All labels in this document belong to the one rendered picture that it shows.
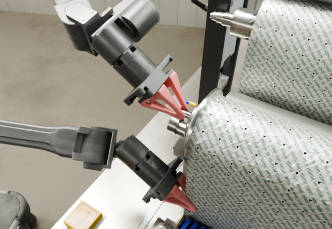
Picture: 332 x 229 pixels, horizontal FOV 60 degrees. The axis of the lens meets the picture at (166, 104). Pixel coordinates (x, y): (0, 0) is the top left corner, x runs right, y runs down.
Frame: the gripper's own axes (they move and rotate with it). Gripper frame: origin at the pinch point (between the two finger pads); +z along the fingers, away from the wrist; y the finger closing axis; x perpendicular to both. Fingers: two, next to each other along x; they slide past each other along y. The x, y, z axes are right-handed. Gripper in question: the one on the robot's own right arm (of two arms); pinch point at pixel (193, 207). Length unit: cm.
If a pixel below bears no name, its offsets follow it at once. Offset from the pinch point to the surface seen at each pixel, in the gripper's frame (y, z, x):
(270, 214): 0.3, 6.2, 16.5
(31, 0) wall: -182, -232, -235
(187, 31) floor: -242, -57, -158
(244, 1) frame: -48, -21, 15
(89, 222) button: 10.3, -13.1, -24.2
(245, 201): 0.2, 2.4, 14.6
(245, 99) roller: -19.1, -6.7, 14.4
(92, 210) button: 7.5, -14.3, -24.9
